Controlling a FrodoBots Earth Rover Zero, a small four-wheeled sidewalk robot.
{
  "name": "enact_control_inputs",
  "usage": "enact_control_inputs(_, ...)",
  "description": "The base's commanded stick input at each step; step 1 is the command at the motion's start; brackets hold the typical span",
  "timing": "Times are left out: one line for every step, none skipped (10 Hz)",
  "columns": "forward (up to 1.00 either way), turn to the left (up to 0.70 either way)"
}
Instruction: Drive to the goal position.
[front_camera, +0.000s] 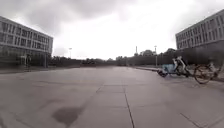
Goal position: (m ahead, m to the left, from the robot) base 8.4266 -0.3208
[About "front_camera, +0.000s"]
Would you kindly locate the white and blue bicycle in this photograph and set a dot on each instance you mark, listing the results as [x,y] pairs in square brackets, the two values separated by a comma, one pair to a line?
[175,68]

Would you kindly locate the grey concrete slab pavement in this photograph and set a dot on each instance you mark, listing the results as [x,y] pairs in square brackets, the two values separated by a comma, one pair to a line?
[110,100]

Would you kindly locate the distant tower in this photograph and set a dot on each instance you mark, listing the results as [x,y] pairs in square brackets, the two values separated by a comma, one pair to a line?
[136,51]

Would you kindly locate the row of dark trees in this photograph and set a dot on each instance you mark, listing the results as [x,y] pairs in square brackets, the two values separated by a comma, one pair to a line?
[100,61]

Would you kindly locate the dark bicycle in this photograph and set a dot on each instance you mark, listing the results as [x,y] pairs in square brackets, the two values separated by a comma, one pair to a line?
[206,71]

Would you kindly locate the grey glass-fronted building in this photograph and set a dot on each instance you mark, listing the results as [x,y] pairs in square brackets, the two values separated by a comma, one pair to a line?
[20,41]

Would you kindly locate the lamp pole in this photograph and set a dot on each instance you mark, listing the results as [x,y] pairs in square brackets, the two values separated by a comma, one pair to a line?
[155,55]
[70,52]

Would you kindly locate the grey building with window rows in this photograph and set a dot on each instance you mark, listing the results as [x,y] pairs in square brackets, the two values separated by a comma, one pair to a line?
[203,33]

